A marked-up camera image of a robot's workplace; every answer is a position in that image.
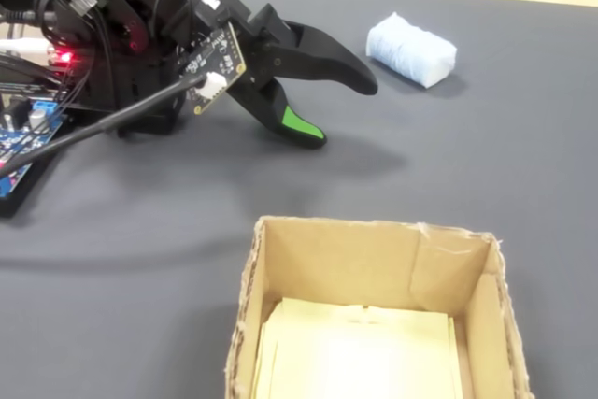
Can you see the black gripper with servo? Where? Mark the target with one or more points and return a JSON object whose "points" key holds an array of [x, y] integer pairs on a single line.
{"points": [[243, 20]]}

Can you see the light blue foam block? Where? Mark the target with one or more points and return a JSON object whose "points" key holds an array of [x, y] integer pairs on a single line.
{"points": [[411, 51]]}

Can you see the open brown cardboard box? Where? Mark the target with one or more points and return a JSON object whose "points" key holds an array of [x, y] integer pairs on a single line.
{"points": [[336, 259]]}

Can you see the dark grey textured mat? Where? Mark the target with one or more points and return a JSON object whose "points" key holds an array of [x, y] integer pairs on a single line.
{"points": [[420, 161]]}

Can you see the black USB plug silver tip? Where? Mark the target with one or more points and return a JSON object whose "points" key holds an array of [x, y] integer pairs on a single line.
{"points": [[86, 1]]}

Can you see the pale yellow paper sheets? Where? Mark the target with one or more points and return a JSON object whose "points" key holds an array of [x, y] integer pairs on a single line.
{"points": [[364, 357]]}

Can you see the black barrel power plug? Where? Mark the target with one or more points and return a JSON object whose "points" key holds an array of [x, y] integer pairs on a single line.
{"points": [[28, 16]]}

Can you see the blue controller circuit board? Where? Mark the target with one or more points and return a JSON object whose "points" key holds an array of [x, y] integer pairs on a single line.
{"points": [[18, 142]]}

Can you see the blue circuit board base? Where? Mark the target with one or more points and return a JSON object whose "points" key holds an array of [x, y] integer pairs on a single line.
{"points": [[14, 206]]}

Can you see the black camera circuit board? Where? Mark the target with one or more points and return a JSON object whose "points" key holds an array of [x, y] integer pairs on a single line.
{"points": [[219, 58]]}

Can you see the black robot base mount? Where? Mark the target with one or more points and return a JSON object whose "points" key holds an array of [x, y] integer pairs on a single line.
{"points": [[149, 123]]}

